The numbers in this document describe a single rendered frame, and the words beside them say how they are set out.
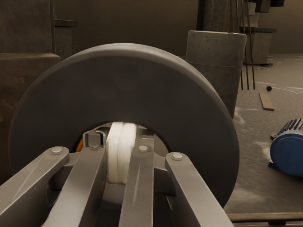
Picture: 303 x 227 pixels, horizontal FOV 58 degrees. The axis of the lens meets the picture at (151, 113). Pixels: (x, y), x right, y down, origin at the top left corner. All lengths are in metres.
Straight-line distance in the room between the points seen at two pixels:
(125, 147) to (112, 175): 0.02
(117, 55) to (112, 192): 0.11
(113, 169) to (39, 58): 0.39
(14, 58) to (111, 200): 0.36
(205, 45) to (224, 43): 0.17
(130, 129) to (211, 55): 2.53
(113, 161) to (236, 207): 1.52
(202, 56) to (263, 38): 5.39
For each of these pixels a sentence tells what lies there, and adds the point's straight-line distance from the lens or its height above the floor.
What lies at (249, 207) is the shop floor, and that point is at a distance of 1.69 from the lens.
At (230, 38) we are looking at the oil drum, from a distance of 2.70.
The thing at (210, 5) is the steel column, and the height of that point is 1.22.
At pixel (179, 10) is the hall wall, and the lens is 8.45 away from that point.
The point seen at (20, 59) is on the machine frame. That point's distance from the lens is 0.52.
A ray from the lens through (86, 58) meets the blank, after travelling 0.16.
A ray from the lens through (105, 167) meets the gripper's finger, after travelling 0.16.
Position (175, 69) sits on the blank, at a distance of 0.16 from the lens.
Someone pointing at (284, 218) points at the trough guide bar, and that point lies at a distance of 0.43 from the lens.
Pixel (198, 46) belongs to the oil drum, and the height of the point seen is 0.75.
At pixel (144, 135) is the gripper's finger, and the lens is 0.18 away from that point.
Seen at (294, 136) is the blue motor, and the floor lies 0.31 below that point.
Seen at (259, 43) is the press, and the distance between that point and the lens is 7.90.
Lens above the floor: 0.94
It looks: 18 degrees down
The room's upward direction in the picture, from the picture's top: 4 degrees clockwise
